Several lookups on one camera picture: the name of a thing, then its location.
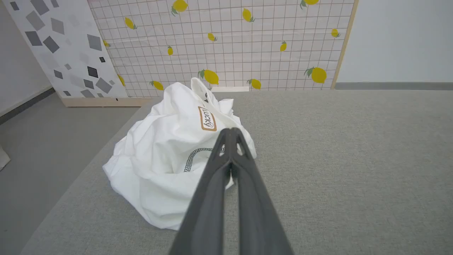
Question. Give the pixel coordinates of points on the lemon print grid board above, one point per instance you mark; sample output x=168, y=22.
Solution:
x=247, y=53

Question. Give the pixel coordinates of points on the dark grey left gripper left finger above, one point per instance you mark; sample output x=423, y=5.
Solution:
x=207, y=212

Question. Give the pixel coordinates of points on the white printed t-shirt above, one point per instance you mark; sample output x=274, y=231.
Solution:
x=155, y=141

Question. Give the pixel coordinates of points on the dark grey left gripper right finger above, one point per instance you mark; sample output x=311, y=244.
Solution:
x=256, y=219

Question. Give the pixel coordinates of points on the grey terrazzo print board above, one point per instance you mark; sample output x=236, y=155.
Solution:
x=70, y=42

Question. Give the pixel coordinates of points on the grey fabric sofa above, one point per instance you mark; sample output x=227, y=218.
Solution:
x=354, y=177

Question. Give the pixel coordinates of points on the white floor object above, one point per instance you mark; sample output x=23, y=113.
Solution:
x=3, y=159

